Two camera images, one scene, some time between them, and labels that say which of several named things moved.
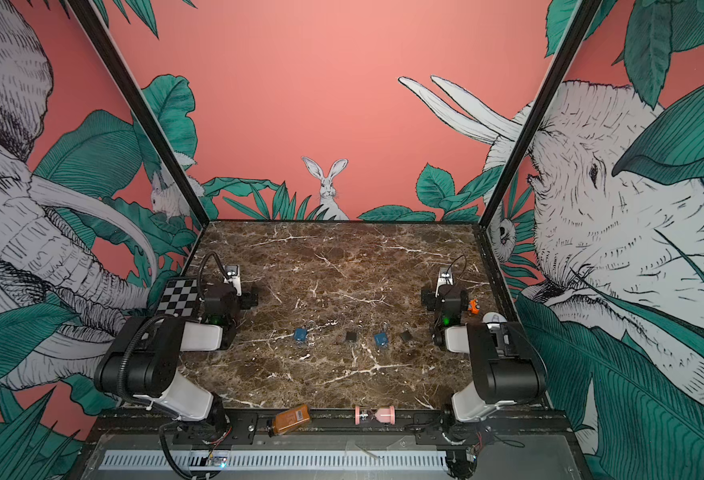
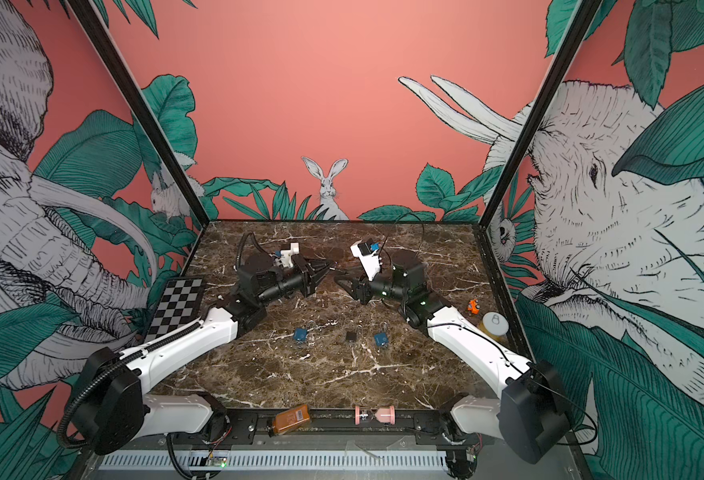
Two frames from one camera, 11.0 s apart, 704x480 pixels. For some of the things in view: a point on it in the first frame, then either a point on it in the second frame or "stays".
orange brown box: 290,419 stays
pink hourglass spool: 383,415 stays
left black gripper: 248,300 → 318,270
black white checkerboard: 180,298 stays
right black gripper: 428,298 → 361,287
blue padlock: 381,339 stays
